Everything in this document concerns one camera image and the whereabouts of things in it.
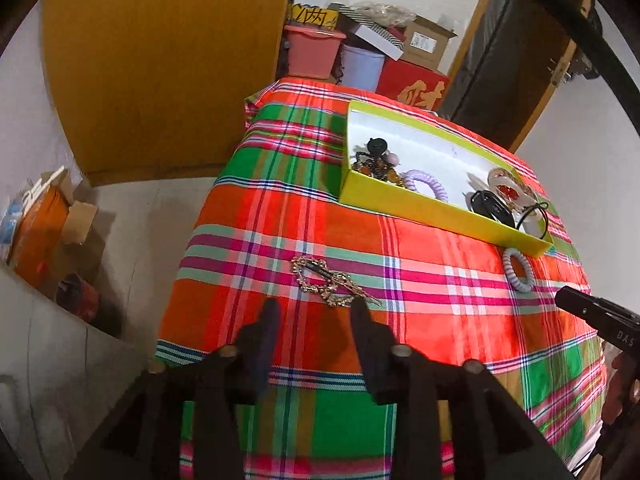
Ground person's right hand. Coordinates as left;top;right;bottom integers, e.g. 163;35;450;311
601;354;640;428

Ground pale blue spiral hair tie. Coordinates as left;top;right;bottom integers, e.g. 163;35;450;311
502;247;536;293

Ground purple spiral hair tie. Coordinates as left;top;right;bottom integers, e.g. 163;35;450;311
403;169;449;205

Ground clear plastic bag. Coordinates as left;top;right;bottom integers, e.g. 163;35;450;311
357;2;417;27

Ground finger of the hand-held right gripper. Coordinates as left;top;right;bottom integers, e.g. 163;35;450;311
554;286;640;332

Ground plaid tablecloth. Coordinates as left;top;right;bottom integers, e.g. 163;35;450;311
155;77;609;480

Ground black elastic hair band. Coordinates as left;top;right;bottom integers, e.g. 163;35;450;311
517;201;552;240

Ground grey cabinet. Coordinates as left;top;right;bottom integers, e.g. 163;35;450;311
0;262;152;480

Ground orange bag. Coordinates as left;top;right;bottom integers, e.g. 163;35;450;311
11;186;72;290

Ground striped white box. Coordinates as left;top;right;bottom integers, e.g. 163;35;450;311
342;5;407;62

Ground clear hair claw clip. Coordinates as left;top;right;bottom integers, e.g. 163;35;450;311
487;167;538;216

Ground red gift box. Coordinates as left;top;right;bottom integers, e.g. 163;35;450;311
375;57;452;112

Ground pink plastic bin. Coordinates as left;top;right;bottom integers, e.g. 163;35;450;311
283;24;348;81

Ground red can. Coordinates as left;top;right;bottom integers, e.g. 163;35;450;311
54;274;102;325

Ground blue plastic bag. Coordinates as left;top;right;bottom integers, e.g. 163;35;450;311
0;199;25;248

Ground brown beaded bracelet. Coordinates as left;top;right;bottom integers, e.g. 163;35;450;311
351;154;407;187

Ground yellow-green cardboard box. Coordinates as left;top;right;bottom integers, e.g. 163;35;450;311
338;99;554;259

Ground lavender bucket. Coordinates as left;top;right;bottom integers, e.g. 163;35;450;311
338;42;387;92

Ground wooden wardrobe door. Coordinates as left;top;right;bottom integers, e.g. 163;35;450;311
40;0;297;187

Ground yellow box with black print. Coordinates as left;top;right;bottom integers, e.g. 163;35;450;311
289;2;342;29

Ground black hair tie pink ball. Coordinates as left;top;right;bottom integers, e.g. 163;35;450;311
365;137;402;167

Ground rhinestone hair clip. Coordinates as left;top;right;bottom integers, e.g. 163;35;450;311
291;255;382;310

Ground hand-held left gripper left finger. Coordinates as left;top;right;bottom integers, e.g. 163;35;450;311
65;298;281;480

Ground thick black cable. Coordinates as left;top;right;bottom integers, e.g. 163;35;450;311
487;0;640;137

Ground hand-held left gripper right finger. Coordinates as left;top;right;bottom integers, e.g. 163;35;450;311
350;299;576;480

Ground small cardboard box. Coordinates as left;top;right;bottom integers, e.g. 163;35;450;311
62;200;99;247

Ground black smart band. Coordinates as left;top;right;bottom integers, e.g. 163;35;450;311
469;190;517;230

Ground brown cardboard box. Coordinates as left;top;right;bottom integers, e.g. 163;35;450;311
399;15;459;73

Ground door lock handle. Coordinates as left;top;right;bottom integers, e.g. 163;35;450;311
546;57;575;87

